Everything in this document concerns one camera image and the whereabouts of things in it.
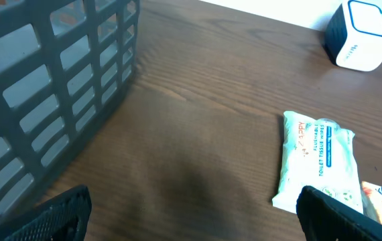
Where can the grey plastic mesh basket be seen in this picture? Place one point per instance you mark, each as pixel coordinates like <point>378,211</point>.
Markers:
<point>65,67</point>

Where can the white barcode scanner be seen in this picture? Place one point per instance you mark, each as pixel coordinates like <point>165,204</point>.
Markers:
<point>353,36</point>

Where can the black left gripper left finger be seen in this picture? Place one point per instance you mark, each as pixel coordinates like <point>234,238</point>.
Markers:
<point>64,217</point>

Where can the light teal wipes pack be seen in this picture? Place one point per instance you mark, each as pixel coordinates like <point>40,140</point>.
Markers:
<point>319,153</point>

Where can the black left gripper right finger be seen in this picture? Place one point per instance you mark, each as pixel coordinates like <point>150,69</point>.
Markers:
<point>324,218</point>

